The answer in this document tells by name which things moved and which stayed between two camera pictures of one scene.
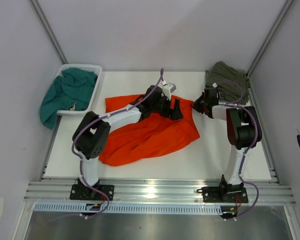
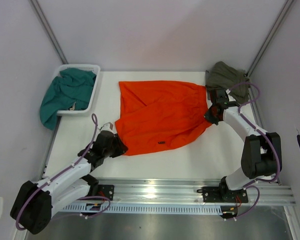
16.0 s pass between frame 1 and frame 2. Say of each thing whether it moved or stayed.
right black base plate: stayed
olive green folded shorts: stayed
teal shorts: stayed
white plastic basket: stayed
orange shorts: moved
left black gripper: moved
